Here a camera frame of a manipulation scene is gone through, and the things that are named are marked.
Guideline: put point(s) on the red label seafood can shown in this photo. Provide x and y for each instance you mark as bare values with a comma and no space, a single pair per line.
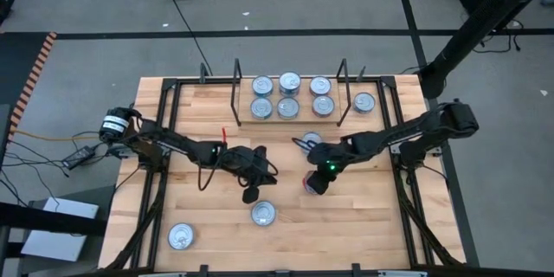
307,184

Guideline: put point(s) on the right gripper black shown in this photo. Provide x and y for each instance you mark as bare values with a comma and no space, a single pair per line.
329,156

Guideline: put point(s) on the black power brick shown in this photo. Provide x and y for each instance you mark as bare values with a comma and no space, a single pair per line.
79,157

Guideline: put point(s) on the black mat orange striped edge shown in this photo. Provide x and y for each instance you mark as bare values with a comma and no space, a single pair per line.
21,65

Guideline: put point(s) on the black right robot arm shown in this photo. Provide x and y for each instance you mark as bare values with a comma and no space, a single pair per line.
389,136

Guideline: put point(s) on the bright blue label tuna can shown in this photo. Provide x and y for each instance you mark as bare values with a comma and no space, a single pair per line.
288,108

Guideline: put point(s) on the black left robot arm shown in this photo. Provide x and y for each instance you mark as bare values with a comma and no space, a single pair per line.
173,143

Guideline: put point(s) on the wooden shelf with black frame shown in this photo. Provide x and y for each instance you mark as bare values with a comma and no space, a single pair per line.
244,95

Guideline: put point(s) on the red can fish picture label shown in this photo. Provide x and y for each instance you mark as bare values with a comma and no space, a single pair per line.
323,106

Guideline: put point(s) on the black desk bar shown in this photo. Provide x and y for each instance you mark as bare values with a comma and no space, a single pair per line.
43,220

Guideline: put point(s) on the red can with barcode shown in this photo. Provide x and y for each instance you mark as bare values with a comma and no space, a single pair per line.
263,213

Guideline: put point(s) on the white flat box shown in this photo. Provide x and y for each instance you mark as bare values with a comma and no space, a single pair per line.
60,236

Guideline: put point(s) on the black aluminium rig frame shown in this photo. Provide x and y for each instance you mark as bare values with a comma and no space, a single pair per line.
190,81

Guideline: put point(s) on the red can nutrition facts label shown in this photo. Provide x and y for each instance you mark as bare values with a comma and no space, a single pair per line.
320,86

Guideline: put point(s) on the white paper scrap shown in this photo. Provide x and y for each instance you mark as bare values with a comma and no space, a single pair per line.
544,92

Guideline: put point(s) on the silver lid seafood can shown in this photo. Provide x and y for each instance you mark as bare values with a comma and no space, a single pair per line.
289,83

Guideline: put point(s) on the blue white label tuna can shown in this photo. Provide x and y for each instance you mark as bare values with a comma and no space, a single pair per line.
261,108
364,102
262,86

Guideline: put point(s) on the teal label seafood can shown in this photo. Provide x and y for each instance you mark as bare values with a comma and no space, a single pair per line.
181,236

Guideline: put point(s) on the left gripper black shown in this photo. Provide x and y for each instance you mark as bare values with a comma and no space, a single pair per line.
249,164

